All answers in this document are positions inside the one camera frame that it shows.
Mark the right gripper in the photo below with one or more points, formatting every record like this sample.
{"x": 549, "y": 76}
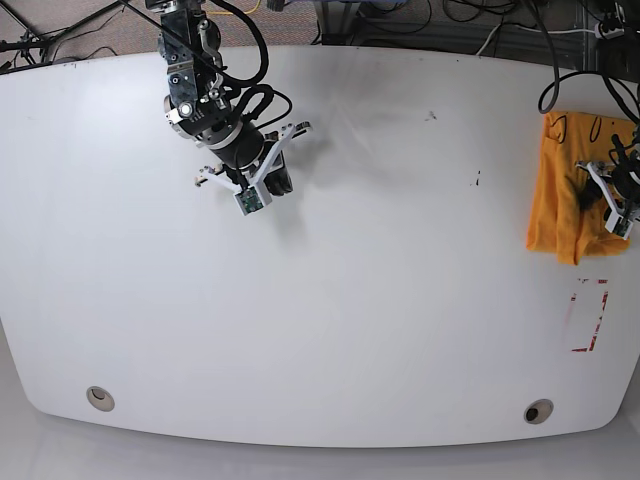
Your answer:
{"x": 256, "y": 156}

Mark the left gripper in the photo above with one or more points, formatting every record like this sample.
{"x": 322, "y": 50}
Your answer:
{"x": 616, "y": 182}

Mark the yellow T-shirt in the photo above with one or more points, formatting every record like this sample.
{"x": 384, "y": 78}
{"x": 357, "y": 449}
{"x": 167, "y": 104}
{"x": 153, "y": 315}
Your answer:
{"x": 557, "y": 223}

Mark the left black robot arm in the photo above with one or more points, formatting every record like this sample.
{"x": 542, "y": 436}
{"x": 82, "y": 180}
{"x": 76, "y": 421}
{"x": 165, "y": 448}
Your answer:
{"x": 619, "y": 151}

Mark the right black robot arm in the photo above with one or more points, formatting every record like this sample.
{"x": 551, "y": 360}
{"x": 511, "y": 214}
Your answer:
{"x": 215, "y": 109}

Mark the red tape rectangle marking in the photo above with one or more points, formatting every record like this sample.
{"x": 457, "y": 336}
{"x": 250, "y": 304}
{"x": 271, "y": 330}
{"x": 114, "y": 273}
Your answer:
{"x": 587, "y": 307}

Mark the right table grommet hole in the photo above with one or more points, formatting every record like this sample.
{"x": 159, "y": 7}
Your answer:
{"x": 538, "y": 411}

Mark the table grommet hole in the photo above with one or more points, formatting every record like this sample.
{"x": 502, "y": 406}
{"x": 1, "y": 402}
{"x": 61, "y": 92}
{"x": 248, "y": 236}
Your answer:
{"x": 100, "y": 399}
{"x": 538, "y": 411}

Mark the left table grommet hole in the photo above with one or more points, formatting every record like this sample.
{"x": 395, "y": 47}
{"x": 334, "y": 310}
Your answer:
{"x": 100, "y": 399}

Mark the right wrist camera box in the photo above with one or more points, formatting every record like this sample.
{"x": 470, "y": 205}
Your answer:
{"x": 253, "y": 198}

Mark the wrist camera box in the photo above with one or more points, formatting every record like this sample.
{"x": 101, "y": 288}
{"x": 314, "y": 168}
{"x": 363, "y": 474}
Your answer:
{"x": 618, "y": 225}
{"x": 253, "y": 198}

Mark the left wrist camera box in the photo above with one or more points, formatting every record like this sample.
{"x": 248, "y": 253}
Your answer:
{"x": 618, "y": 225}

